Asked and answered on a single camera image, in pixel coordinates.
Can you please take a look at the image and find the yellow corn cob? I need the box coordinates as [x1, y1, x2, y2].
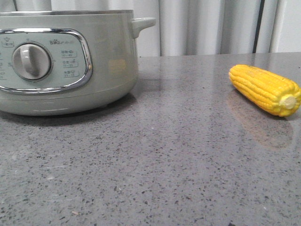
[229, 65, 301, 117]

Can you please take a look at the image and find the pale green electric cooking pot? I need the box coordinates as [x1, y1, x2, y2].
[0, 10, 156, 116]

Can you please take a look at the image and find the white pleated curtain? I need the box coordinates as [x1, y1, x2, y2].
[0, 0, 301, 57]

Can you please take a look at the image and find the grey round control knob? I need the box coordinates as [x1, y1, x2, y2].
[12, 43, 51, 80]

